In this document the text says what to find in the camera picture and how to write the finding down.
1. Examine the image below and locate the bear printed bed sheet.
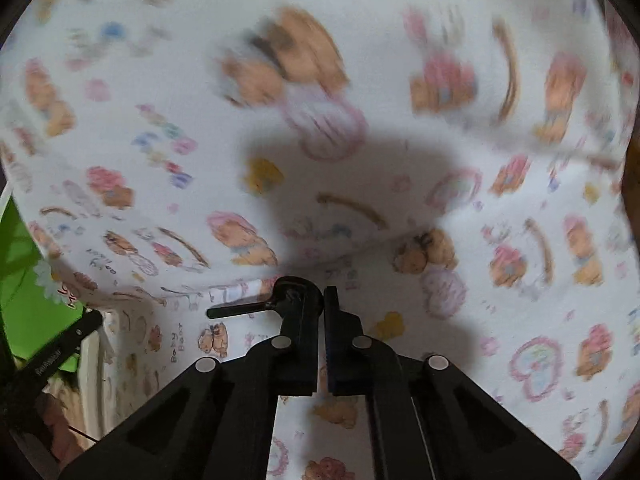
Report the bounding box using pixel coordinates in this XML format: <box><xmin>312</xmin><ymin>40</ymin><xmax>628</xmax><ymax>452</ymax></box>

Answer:
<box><xmin>0</xmin><ymin>0</ymin><xmax>640</xmax><ymax>480</ymax></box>

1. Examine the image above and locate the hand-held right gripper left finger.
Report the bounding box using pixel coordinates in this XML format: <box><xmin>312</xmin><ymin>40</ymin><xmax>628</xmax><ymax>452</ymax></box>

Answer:
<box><xmin>59</xmin><ymin>280</ymin><xmax>321</xmax><ymax>480</ymax></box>

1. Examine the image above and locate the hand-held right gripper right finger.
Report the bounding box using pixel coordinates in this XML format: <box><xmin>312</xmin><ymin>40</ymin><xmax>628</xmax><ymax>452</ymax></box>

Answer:
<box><xmin>324</xmin><ymin>286</ymin><xmax>583</xmax><ymax>480</ymax></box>

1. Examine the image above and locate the green bag with daisy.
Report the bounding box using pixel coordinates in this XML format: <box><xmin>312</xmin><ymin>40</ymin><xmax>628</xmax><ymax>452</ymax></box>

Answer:
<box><xmin>0</xmin><ymin>195</ymin><xmax>87</xmax><ymax>376</ymax></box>

